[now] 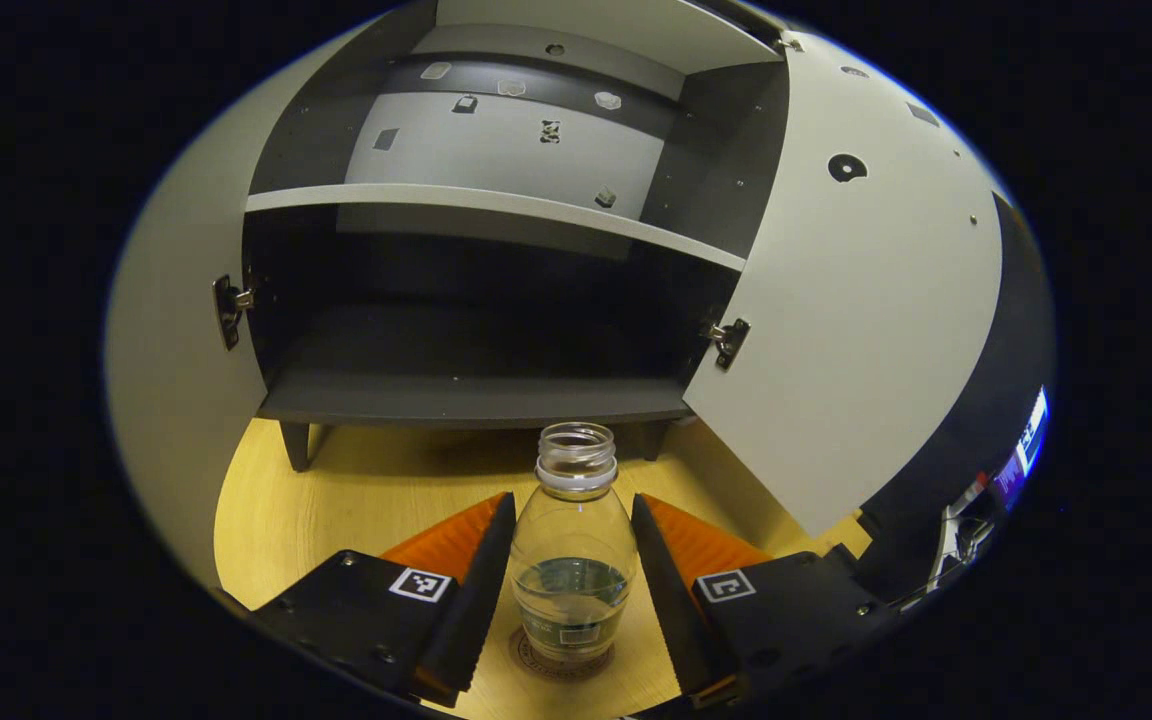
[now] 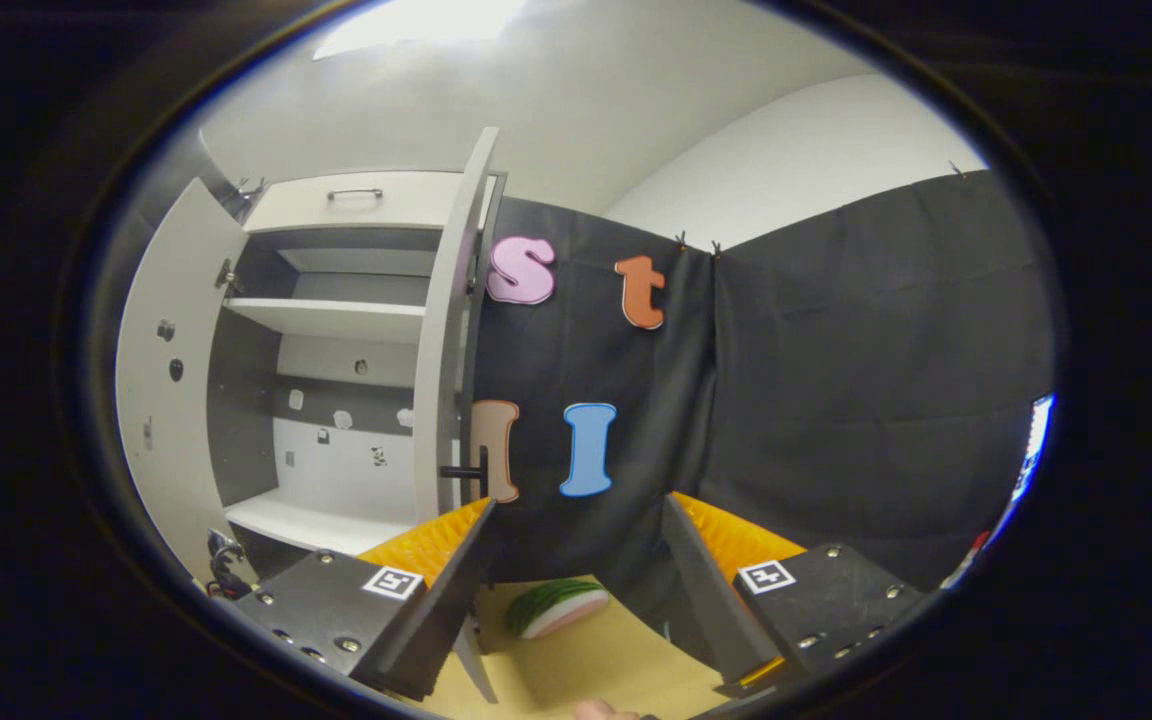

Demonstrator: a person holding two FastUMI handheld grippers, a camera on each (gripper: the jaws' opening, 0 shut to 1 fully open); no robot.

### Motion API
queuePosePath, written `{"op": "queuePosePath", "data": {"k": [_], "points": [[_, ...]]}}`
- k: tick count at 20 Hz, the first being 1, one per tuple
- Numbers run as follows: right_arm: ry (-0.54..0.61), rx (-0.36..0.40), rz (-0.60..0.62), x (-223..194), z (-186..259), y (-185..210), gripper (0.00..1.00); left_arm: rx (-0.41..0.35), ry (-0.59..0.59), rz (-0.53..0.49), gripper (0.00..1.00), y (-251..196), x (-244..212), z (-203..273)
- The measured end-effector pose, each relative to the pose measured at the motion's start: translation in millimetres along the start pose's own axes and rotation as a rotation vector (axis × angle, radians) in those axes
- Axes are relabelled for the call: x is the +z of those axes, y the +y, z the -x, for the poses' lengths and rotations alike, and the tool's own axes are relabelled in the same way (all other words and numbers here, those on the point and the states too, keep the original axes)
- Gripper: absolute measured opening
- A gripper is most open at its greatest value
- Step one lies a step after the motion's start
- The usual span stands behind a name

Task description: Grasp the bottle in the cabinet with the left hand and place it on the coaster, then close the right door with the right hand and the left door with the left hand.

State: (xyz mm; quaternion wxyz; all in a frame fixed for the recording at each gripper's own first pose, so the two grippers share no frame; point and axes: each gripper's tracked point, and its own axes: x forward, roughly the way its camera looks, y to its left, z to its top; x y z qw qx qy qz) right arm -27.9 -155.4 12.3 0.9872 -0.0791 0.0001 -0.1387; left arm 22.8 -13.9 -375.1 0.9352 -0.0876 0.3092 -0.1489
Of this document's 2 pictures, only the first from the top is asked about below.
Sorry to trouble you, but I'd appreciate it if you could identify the white cabinet door headphones sticker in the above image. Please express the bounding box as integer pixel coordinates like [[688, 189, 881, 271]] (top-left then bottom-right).
[[681, 40, 1005, 539]]

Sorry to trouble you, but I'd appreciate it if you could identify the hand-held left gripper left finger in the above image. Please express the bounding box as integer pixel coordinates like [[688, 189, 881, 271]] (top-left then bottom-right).
[[251, 490, 518, 709]]

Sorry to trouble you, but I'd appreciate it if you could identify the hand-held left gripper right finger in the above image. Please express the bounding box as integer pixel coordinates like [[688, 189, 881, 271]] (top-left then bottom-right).
[[631, 492, 902, 713]]

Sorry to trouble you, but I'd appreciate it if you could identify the white cabinet door camera sticker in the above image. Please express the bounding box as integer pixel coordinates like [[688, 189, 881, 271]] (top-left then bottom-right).
[[104, 20, 377, 591]]

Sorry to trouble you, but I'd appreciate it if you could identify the grey metal object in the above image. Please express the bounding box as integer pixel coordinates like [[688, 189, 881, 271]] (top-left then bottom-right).
[[896, 470, 1002, 611]]

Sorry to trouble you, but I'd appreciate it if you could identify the black backdrop cloth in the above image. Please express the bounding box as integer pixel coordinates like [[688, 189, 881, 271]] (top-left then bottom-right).
[[854, 195, 1055, 606]]

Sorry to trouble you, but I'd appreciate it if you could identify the clear plastic bottle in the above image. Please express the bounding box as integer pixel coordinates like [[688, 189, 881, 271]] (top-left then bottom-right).
[[509, 421, 640, 664]]

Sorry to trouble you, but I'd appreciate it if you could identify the white cabinet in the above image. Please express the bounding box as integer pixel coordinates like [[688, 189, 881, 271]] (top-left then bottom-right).
[[241, 0, 792, 473]]

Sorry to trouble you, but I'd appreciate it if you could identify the white cabinet shelf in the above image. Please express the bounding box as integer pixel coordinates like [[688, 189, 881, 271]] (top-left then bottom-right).
[[244, 183, 748, 273], [436, 0, 787, 76]]

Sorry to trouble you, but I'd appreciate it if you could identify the brown round coaster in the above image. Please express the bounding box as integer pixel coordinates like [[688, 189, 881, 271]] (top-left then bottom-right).
[[509, 625, 617, 683]]

